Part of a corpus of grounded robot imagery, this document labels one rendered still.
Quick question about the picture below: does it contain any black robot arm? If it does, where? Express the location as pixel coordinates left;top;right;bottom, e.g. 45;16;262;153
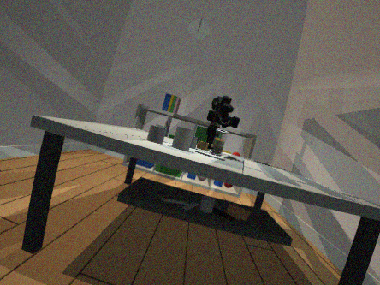
205;95;234;143

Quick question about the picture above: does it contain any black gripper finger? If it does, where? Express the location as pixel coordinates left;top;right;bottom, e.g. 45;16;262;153
226;116;234;127
214;113;223;125

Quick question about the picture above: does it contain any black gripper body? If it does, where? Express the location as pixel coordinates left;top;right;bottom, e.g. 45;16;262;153
207;110;240;128

